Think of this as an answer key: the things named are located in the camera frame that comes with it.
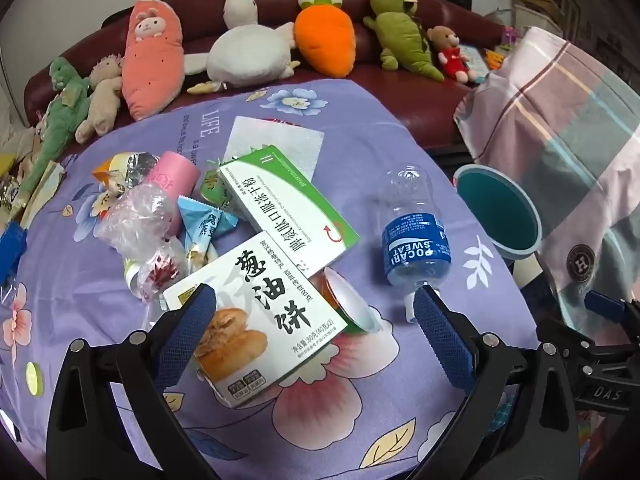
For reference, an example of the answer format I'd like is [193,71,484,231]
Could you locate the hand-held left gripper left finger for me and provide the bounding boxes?
[47,283,236,480]

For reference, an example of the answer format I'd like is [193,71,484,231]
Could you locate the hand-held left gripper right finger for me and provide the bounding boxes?
[400,284,593,480]

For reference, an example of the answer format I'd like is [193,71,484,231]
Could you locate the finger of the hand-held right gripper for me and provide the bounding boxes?
[537,316,601,361]
[584,290,626,319]

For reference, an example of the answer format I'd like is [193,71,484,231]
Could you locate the white pancake box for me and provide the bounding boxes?
[162,231,348,408]

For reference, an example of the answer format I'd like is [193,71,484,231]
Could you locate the teal bin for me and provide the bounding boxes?
[452,164,543,260]

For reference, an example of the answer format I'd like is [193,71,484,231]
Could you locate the green printed clear wrapper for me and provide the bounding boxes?
[200,160,228,208]

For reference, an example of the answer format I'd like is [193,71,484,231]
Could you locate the orange white snack bag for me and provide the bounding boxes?
[91,152,161,196]

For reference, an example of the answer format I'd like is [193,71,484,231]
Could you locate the red white candy wrapper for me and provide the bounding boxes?
[137,247,181,301]

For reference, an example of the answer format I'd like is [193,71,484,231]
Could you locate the clear plastic bottle blue label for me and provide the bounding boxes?
[381,162,453,323]

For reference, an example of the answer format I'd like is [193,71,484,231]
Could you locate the light blue snack wrapper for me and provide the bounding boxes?
[177,195,240,266]

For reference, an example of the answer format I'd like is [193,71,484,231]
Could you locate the crumpled clear plastic bag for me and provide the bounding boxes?
[95,183,188,303]

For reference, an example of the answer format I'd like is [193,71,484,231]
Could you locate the pink cup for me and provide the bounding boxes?
[145,151,202,236]

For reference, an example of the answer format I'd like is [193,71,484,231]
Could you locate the purple floral blanket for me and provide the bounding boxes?
[0,78,541,480]

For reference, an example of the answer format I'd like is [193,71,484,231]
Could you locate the green white medicine box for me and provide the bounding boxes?
[218,145,361,273]

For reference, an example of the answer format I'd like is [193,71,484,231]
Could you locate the plaid bedsheet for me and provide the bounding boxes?
[454,26,640,333]

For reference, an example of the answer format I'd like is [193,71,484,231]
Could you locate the blue plastic object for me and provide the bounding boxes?
[0,222,28,286]

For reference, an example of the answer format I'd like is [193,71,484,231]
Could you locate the white paper napkin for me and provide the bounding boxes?
[223,116,326,181]

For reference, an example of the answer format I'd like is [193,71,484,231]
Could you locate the dark red leather sofa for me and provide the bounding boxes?
[24,0,506,171]

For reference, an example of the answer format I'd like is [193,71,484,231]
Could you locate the beige doll plush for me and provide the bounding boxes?
[75,54,125,143]

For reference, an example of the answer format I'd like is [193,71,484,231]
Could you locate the green dinosaur plush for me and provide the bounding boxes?
[17,57,93,196]

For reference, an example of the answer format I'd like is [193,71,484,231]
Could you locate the pink strawberry bunny plush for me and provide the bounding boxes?
[121,0,185,122]

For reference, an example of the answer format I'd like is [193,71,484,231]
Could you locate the colourful picture book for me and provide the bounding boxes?
[459,44,507,83]

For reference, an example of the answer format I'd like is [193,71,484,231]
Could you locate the small teddy bear red outfit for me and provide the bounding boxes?
[432,25,478,85]

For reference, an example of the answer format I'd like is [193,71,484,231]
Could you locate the white duck plush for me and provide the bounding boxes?
[184,0,301,95]

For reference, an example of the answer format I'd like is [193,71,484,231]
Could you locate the green turtle plush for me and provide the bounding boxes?
[362,0,445,83]

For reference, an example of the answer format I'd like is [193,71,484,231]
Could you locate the cardboard boxes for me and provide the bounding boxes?
[509,0,568,38]

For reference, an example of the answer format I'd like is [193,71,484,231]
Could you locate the orange carrot bunny plush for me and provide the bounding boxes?
[294,0,357,79]

